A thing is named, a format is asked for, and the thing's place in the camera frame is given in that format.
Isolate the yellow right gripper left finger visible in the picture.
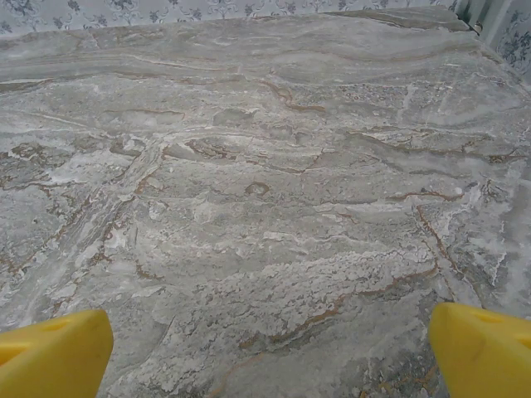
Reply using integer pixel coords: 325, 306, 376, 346
0, 308, 114, 398

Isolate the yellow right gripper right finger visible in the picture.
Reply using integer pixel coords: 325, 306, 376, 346
428, 302, 531, 398

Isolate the aluminium corner post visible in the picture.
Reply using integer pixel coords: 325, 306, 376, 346
455, 0, 514, 41

